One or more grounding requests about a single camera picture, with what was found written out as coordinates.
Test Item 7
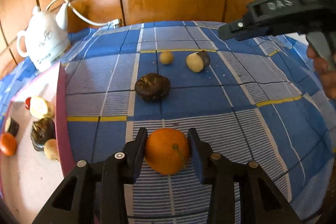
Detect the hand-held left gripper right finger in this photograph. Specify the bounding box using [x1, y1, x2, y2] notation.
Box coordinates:
[187, 128, 302, 224]

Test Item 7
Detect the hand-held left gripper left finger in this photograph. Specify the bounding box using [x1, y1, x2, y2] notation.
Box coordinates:
[31, 127, 149, 224]

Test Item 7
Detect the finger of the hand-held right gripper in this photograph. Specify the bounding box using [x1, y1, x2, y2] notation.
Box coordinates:
[217, 0, 332, 42]

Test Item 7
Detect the large orange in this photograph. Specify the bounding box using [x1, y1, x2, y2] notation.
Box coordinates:
[144, 128, 191, 175]

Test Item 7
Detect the dark brown wrinkled fruit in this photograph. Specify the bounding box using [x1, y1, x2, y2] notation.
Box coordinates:
[135, 73, 171, 103]
[30, 118, 56, 151]

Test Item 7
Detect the small tan round fruit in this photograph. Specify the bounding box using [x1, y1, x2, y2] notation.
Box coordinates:
[43, 138, 60, 162]
[159, 51, 174, 65]

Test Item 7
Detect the pale yellow cut fruit piece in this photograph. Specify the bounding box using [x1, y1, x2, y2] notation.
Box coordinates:
[29, 96, 55, 119]

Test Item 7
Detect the pink box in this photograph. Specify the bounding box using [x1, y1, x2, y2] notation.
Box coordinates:
[0, 61, 70, 224]

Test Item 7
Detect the small dark-skinned cut fruit piece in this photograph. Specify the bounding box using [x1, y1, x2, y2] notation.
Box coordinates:
[4, 116, 20, 137]

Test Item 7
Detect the person's right hand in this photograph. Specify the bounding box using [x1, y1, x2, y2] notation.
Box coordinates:
[307, 46, 336, 100]

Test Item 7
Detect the blue plaid tablecloth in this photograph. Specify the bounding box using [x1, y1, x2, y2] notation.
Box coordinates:
[0, 21, 336, 224]

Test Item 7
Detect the large dark-skinned cut fruit piece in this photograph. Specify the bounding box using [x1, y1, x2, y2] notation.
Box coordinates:
[186, 50, 211, 73]

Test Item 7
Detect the small orange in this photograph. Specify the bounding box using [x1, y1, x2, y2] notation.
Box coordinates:
[0, 133, 17, 156]

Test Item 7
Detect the white electric kettle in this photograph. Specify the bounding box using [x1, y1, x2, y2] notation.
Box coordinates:
[16, 2, 71, 69]

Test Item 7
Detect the white power cable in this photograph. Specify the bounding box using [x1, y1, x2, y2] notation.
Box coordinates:
[46, 0, 122, 28]

